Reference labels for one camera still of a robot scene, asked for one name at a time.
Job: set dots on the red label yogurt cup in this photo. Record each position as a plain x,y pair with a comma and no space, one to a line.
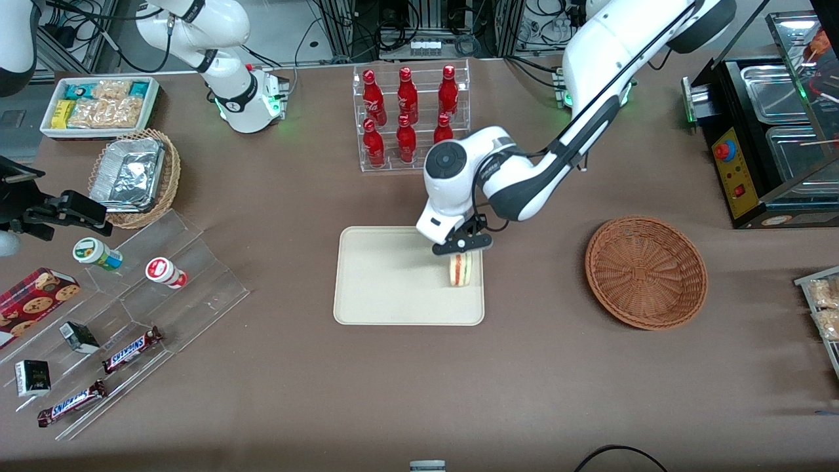
165,272

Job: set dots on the cream plastic tray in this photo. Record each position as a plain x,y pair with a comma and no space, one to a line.
387,282

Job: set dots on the small grey device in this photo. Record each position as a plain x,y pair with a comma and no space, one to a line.
427,466

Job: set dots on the white rectangular snack bin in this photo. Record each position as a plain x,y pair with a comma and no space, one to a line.
49,131

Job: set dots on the aluminium frame post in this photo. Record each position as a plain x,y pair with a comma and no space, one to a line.
506,26
341,29

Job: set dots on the green label yogurt cup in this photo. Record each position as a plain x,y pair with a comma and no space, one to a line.
97,254

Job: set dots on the teal snack packet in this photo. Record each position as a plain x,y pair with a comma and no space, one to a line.
77,91
139,88

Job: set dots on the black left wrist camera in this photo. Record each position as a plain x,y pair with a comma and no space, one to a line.
475,244

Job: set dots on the white power strip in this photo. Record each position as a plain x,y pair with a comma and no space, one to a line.
425,46

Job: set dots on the aluminium foil container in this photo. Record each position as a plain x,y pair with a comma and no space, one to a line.
128,174

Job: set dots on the small black box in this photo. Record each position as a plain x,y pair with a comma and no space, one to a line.
33,378
80,337

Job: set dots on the triangular sandwich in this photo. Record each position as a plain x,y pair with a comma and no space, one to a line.
460,272

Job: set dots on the yellow snack packet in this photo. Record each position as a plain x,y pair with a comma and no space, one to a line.
62,115

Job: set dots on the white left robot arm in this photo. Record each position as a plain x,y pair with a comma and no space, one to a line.
590,72

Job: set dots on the clear acrylic bottle rack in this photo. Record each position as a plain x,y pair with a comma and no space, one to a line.
393,167

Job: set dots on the black food warmer machine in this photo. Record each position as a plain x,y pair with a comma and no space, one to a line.
741,196

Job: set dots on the round brown wicker basket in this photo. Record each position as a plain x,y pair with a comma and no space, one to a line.
645,272

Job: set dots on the clear cracker bag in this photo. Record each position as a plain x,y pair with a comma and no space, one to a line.
105,113
111,89

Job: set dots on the red tartan cookie box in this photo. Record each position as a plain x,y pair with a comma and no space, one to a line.
36,301

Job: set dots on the clear acrylic stepped stand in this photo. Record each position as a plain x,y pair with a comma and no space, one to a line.
196,288

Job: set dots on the red cola bottle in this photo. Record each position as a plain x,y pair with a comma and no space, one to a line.
448,95
373,98
373,147
443,130
408,98
406,141

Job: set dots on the clear pastry bag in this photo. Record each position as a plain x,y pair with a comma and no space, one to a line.
829,324
826,294

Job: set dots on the light wicker basket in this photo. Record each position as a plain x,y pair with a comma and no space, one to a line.
172,177

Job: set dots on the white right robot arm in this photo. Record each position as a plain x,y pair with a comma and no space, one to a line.
231,92

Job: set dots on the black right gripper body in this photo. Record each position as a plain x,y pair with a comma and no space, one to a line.
14,204

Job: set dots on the grey snack tray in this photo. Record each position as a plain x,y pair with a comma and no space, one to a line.
801,282

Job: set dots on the snickers bar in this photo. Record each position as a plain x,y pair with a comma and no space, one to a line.
131,350
72,404

